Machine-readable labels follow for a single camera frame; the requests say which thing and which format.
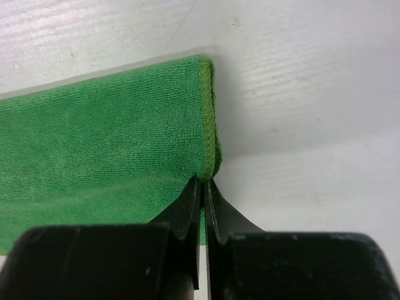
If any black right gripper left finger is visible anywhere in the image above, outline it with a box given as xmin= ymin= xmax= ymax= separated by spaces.
xmin=1 ymin=177 xmax=201 ymax=299

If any green microfiber towel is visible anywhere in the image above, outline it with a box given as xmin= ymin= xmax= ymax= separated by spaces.
xmin=1 ymin=57 xmax=223 ymax=255

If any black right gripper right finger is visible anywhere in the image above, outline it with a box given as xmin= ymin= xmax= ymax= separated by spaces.
xmin=203 ymin=181 xmax=399 ymax=299

